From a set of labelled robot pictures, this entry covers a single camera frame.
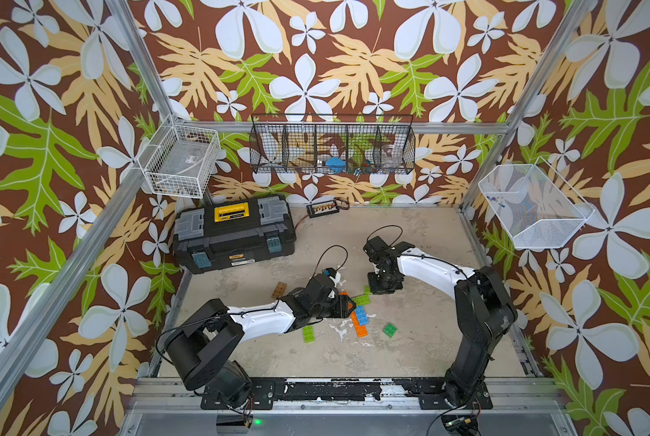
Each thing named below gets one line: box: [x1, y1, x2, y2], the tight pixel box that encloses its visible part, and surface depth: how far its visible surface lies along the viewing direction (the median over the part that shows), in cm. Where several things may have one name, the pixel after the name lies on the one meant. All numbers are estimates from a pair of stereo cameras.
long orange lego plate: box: [350, 310, 369, 338], surface depth 88 cm
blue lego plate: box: [355, 305, 369, 326], surface depth 89 cm
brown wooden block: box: [271, 281, 287, 299], surface depth 97 cm
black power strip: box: [305, 199, 340, 218], surface depth 121 cm
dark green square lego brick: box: [382, 323, 399, 338], surface depth 87 cm
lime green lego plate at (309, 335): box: [302, 325, 316, 344], surface depth 86 cm
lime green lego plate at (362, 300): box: [352, 293, 372, 307], surface depth 93 cm
